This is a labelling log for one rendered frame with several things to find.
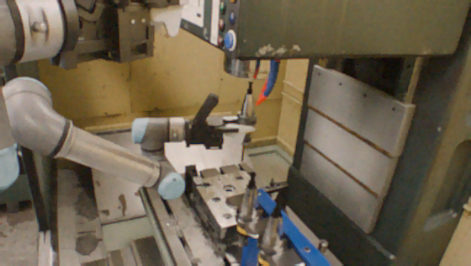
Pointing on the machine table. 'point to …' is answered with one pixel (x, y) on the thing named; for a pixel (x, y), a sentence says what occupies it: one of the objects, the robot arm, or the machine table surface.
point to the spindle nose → (246, 69)
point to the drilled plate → (222, 226)
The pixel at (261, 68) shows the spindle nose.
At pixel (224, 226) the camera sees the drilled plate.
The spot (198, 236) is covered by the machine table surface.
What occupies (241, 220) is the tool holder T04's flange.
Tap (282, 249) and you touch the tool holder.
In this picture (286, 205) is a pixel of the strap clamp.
